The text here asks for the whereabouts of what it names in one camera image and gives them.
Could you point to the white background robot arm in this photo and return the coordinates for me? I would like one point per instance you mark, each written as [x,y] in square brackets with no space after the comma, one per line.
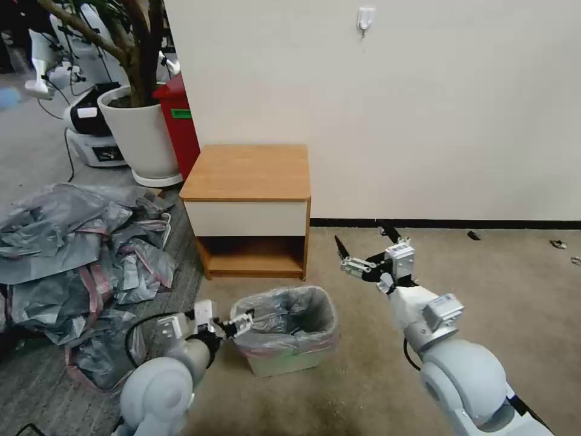
[41,63]

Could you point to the red bin green label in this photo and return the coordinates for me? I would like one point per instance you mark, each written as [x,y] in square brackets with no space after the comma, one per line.
[181,136]

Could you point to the small black floor scrap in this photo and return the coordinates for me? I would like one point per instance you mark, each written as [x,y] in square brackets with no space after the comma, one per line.
[474,235]

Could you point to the wooden nightstand white drawer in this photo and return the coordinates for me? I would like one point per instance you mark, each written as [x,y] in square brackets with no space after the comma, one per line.
[245,172]

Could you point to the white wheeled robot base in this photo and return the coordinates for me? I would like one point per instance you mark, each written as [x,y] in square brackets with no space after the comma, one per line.
[97,152]

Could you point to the white plant pot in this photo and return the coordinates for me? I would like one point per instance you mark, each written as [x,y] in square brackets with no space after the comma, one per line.
[140,136]

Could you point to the brown tree trunk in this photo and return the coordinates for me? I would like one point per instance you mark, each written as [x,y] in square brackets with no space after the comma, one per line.
[136,54]

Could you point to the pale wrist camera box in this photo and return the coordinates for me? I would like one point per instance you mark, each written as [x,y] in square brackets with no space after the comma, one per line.
[401,261]
[203,312]

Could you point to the black baseboard strip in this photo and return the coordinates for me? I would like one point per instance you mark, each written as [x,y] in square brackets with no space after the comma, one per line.
[454,223]

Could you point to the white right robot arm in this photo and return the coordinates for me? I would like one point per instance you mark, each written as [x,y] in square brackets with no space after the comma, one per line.
[463,377]

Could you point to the pale rectangular trash can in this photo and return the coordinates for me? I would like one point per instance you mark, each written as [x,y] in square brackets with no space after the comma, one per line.
[281,364]

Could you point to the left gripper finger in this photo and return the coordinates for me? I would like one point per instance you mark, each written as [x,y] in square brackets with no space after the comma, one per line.
[236,330]
[244,319]

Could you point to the white background robot torso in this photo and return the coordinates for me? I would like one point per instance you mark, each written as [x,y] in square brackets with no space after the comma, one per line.
[91,41]

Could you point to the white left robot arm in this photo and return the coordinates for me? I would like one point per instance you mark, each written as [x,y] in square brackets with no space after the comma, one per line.
[154,395]

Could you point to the white wall hook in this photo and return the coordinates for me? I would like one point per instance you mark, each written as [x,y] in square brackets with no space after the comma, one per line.
[365,18]

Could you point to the pile of grey garbage bags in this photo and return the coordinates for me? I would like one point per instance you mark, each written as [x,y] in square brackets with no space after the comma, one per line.
[59,227]

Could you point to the grey garbage bag pink rim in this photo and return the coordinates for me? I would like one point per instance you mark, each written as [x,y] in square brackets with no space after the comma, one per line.
[308,309]

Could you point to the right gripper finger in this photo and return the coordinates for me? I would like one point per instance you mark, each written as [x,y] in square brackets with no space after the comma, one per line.
[356,267]
[394,234]

